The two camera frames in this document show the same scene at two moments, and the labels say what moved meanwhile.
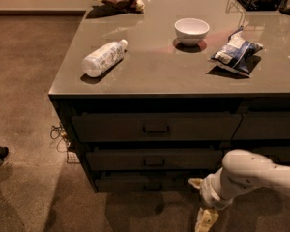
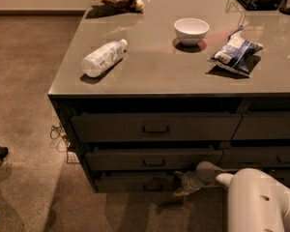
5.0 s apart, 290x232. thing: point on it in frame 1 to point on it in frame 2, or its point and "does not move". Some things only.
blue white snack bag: (236, 52) does not move
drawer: (146, 182) does not move
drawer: (269, 126) does not move
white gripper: (208, 194) to (195, 182)
